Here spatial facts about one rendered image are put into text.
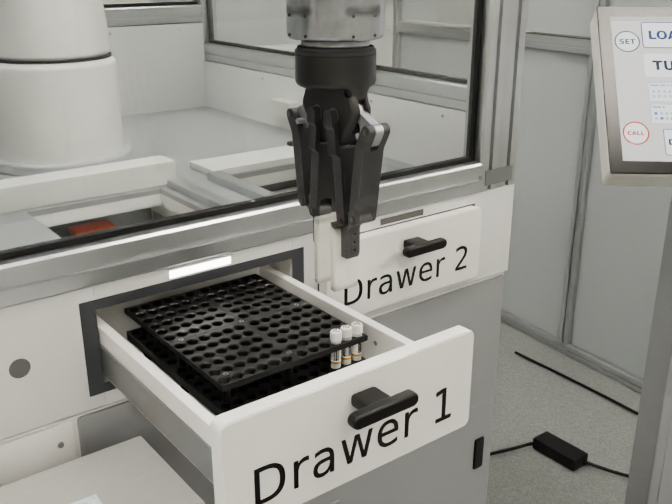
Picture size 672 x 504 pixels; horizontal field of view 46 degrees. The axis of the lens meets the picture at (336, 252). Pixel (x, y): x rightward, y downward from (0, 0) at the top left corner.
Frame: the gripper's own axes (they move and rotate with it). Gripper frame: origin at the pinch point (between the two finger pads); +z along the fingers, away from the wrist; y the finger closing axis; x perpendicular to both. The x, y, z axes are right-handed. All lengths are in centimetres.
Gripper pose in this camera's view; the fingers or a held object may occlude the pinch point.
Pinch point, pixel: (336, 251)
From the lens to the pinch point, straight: 79.6
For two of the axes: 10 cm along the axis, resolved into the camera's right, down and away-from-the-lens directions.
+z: 0.0, 9.4, 3.4
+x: 7.9, -2.1, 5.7
